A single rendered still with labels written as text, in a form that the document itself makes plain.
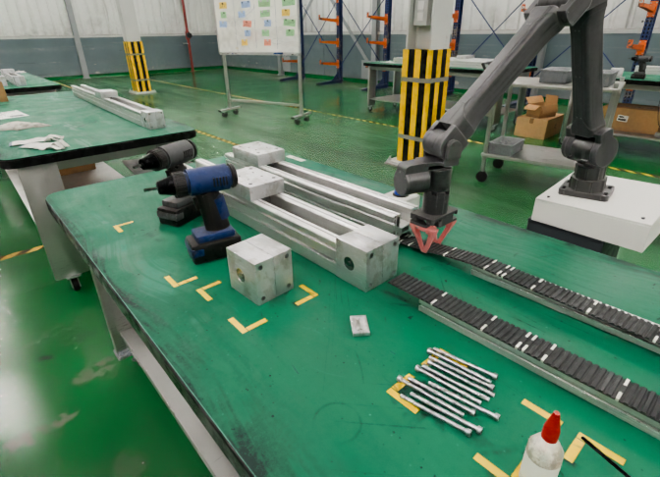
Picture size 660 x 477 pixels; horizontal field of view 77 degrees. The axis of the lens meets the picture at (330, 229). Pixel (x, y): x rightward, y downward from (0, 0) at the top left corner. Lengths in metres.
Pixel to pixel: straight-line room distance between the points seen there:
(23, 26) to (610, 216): 15.37
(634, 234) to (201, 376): 1.01
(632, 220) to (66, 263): 2.42
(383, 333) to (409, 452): 0.23
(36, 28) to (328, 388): 15.35
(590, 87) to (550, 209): 0.32
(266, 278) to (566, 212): 0.81
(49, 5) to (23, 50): 1.52
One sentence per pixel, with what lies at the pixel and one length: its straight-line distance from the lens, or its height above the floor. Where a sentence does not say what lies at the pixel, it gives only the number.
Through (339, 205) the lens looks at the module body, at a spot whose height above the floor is 0.84.
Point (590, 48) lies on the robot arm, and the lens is 1.16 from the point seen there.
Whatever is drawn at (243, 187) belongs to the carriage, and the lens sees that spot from 1.13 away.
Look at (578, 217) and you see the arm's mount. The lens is 1.25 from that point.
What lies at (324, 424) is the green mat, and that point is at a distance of 0.63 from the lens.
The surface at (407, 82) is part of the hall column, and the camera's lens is 4.24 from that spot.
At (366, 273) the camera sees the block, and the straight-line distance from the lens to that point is 0.84.
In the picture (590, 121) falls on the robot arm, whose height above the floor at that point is 1.06.
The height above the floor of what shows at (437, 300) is 0.81.
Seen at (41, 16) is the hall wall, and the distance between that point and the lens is 15.80.
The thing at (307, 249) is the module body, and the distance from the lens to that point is 0.97.
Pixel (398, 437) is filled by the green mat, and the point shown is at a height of 0.78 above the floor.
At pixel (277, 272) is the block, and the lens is 0.84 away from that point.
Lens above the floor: 1.27
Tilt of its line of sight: 26 degrees down
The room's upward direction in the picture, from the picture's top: 1 degrees counter-clockwise
